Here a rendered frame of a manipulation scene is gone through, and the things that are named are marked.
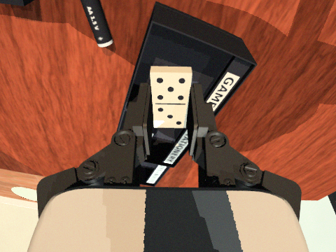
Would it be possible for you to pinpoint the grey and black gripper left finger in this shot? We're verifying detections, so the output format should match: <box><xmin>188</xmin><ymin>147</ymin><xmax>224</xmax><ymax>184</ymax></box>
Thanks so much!
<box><xmin>36</xmin><ymin>83</ymin><xmax>153</xmax><ymax>218</ymax></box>

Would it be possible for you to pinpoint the white domino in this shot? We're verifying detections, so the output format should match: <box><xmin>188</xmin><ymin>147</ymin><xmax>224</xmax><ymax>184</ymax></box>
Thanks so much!
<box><xmin>150</xmin><ymin>66</ymin><xmax>192</xmax><ymax>128</ymax></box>

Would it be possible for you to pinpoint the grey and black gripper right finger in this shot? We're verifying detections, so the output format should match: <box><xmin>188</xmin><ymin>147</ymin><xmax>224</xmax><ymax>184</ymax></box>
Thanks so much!
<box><xmin>187</xmin><ymin>83</ymin><xmax>302</xmax><ymax>220</ymax></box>

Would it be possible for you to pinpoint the dark grey rack of labelled bins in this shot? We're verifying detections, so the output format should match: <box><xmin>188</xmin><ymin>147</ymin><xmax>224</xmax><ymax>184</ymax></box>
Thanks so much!
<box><xmin>116</xmin><ymin>1</ymin><xmax>257</xmax><ymax>187</ymax></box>

